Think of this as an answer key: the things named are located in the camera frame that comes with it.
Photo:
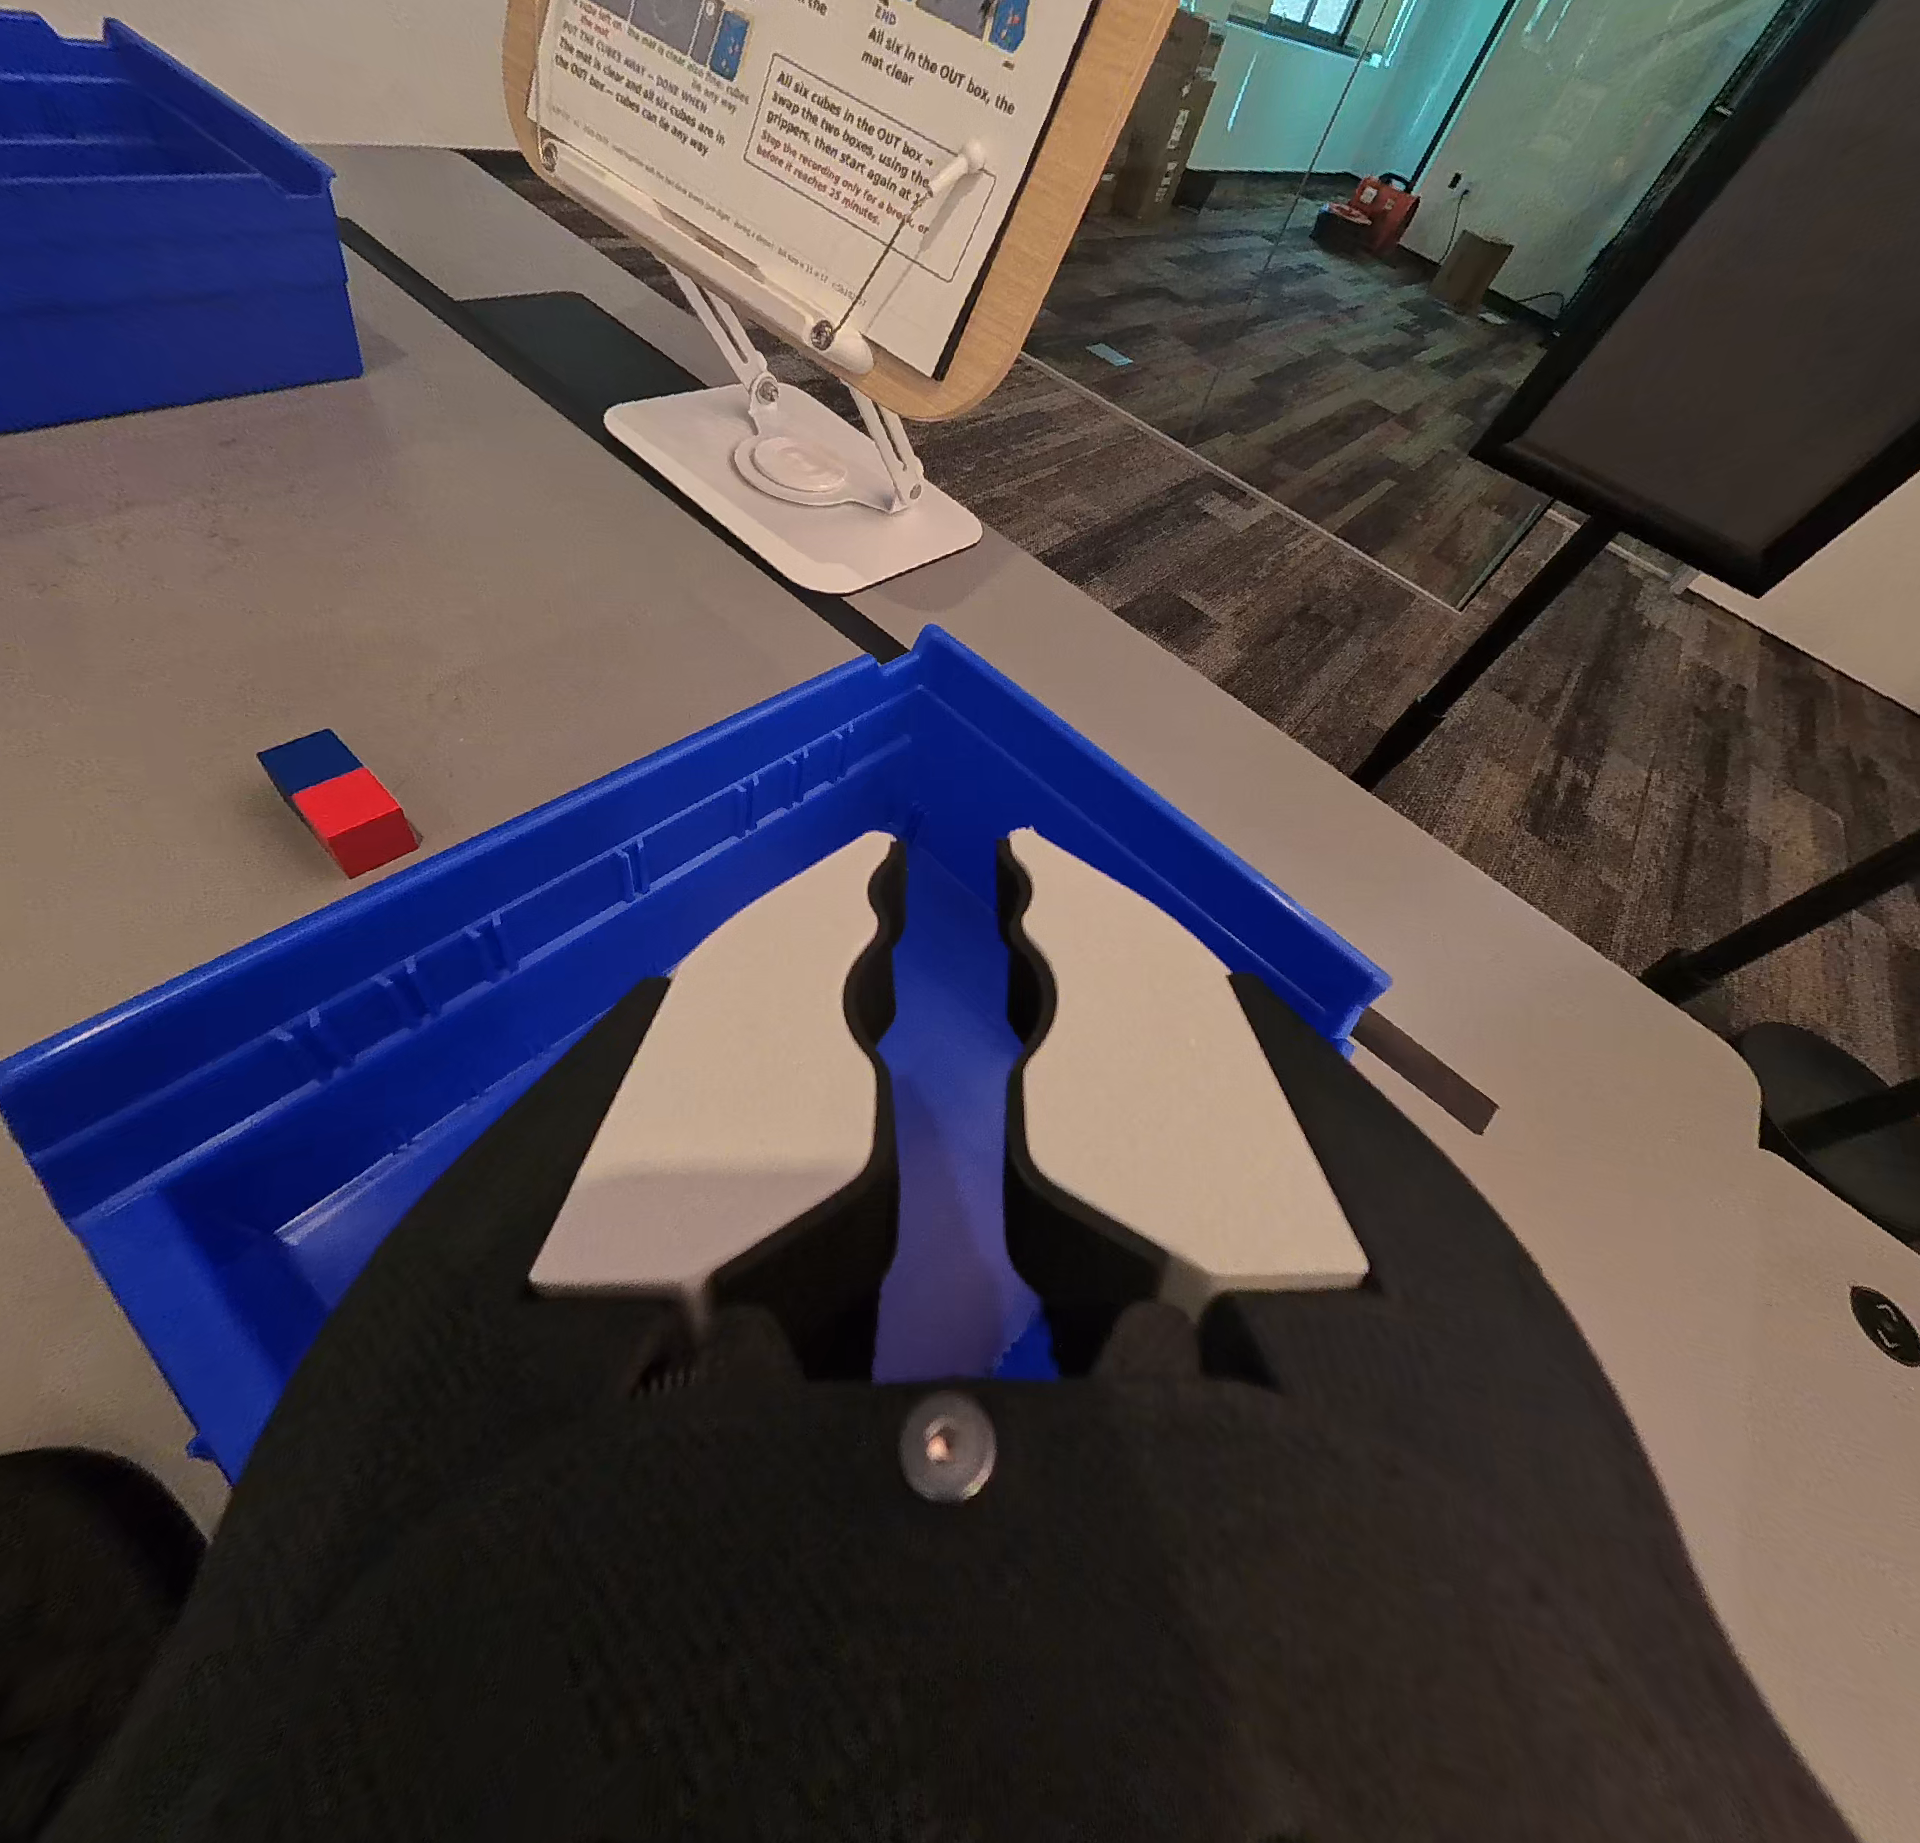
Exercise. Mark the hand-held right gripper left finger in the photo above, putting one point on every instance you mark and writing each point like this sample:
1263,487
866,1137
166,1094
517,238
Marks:
705,1124

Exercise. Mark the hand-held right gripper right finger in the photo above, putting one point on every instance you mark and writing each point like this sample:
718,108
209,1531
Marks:
1185,1107

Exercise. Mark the blue plastic bin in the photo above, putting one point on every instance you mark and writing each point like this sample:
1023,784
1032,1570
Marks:
301,1124
150,297

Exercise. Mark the red wooden cube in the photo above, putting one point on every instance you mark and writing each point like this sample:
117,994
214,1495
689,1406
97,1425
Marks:
352,818

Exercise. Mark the blue wooden cube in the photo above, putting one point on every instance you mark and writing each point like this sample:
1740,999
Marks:
307,759

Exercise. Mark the round desk grommet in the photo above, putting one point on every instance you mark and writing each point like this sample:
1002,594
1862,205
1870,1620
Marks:
1887,1324

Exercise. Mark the black padded wrist rest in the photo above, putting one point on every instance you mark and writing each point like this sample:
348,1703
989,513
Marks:
75,1649

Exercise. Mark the single cardboard box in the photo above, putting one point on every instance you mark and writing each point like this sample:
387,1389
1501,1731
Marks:
1470,271

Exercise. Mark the red air mover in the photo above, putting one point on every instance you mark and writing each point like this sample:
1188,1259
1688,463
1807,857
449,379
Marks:
1368,207

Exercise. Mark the dark display panel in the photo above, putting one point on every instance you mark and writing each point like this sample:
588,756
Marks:
1756,342

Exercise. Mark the large cardboard box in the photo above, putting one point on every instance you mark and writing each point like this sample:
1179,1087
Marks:
1171,118

